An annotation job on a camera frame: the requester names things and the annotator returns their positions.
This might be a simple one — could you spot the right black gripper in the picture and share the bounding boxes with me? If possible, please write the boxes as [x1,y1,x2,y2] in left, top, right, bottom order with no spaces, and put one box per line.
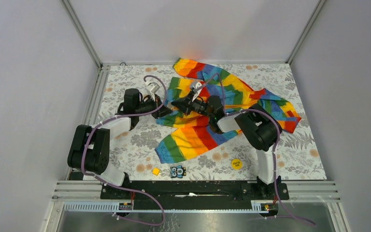
[171,91,214,119]

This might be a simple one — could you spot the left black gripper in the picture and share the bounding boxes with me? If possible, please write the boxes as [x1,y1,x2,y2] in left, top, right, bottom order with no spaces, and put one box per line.
[135,94,173,119]

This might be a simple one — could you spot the rainbow striped jacket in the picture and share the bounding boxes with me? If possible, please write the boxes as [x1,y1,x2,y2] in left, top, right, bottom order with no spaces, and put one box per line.
[155,58,301,164]

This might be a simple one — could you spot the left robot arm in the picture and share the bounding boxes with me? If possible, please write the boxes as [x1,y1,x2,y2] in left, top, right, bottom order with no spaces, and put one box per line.
[67,88,162,199]

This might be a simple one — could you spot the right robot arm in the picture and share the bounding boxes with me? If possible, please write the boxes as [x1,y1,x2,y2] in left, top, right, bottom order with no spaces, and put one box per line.
[172,96,282,199]

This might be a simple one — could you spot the floral patterned table mat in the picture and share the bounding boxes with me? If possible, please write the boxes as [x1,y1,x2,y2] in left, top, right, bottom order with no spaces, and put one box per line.
[96,63,326,180]

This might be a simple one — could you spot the small yellow cube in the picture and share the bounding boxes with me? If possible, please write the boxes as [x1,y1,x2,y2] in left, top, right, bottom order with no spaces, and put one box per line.
[152,168,161,176]

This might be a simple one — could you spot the yellow round disc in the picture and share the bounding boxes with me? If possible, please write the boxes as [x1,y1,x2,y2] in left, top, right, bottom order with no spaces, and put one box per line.
[231,159,243,170]

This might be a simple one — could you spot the blue owl toy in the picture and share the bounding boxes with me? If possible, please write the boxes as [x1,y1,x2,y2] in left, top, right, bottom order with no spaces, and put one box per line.
[170,165,186,178]

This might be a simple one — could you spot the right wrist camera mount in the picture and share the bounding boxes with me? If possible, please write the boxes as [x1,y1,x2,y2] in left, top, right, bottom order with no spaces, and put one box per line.
[190,81,203,101]

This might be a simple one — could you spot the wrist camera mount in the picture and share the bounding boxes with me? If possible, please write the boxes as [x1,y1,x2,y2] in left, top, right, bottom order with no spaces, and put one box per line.
[145,81,160,100]
[190,81,203,101]

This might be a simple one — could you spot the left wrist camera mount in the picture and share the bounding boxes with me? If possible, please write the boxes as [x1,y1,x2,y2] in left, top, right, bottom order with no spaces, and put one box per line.
[145,81,160,100]

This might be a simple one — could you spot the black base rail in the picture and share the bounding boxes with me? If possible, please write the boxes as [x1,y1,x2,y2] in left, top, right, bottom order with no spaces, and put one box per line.
[100,180,289,210]

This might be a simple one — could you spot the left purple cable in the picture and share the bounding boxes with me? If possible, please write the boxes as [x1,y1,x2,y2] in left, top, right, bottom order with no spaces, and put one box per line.
[80,74,168,226]

